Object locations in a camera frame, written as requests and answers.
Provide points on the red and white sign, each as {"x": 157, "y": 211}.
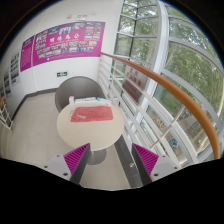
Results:
{"x": 134, "y": 83}

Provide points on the large magenta wall poster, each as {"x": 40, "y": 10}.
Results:
{"x": 77, "y": 39}

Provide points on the small magenta wall poster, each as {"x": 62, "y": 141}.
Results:
{"x": 26, "y": 54}

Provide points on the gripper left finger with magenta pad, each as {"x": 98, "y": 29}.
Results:
{"x": 71, "y": 165}

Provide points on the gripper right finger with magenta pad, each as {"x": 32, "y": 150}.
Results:
{"x": 151, "y": 166}

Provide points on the white blue packet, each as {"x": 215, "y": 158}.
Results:
{"x": 93, "y": 99}

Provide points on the round beige table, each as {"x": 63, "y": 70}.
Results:
{"x": 99, "y": 134}

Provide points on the photo notice board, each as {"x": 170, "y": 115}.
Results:
{"x": 14, "y": 68}

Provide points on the orange wooden handrail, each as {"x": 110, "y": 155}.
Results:
{"x": 192, "y": 106}

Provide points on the grey round-back chair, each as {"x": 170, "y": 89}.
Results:
{"x": 78, "y": 87}

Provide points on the white railing at left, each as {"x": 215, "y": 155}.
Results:
{"x": 5, "y": 119}

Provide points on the white box on table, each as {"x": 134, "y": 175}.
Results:
{"x": 71, "y": 100}

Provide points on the white metal railing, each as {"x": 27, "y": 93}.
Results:
{"x": 147, "y": 122}

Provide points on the green exit sign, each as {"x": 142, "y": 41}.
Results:
{"x": 61, "y": 74}

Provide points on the red towel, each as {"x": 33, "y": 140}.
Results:
{"x": 90, "y": 114}

